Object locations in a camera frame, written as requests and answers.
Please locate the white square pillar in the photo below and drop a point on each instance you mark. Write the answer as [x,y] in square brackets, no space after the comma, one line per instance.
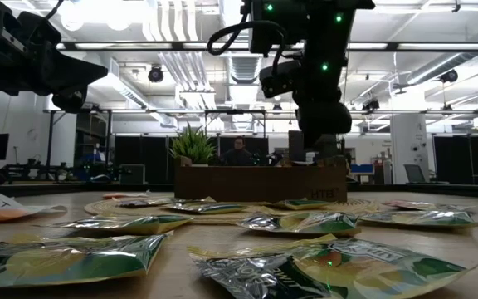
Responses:
[409,145]

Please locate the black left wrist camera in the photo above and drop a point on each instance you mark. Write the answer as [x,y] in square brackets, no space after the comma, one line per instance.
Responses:
[40,29]

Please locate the brown wooden tea box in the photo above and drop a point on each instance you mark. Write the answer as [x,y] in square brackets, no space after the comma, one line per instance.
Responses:
[259,184]

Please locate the black metal table frame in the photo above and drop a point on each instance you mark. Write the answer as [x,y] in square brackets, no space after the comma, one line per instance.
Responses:
[56,189]

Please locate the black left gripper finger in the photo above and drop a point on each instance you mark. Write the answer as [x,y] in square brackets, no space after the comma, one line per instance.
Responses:
[81,76]
[71,103]

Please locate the small green potted plant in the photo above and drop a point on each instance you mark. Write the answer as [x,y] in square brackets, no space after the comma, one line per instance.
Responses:
[193,145]

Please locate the blue storage bin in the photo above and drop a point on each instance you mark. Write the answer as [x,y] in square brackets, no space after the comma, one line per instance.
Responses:
[361,169]

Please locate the white orange tea bag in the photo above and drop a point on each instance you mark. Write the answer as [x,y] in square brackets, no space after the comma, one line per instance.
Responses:
[125,194]
[2,212]

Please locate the black metal rig frame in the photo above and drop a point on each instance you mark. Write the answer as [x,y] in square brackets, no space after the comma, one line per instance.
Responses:
[160,111]

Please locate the black background robot arms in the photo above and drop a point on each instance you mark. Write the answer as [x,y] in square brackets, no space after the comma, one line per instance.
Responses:
[31,170]

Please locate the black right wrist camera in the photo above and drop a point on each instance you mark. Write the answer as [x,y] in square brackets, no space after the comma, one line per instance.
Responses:
[278,81]

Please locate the black computer monitor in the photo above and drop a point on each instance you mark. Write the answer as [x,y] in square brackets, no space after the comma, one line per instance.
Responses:
[296,145]

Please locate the grey office chair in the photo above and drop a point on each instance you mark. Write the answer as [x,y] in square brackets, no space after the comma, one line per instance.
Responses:
[414,173]

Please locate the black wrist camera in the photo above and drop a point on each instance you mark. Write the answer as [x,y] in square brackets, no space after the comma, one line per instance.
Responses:
[278,81]
[40,29]

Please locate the red peach tea bag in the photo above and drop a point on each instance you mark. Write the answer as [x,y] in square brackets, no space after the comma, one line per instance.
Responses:
[425,205]

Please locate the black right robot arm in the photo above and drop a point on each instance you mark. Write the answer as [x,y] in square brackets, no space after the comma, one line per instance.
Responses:
[330,33]

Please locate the black LED light bar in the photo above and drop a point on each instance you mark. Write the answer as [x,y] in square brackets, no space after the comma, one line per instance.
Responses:
[392,46]

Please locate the grey storage box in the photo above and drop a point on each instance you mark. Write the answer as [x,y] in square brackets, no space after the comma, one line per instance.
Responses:
[132,173]

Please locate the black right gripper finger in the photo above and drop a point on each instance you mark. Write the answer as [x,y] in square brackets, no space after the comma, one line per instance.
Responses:
[332,147]
[314,147]

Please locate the person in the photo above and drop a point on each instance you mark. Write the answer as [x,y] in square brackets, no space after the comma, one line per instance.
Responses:
[237,153]

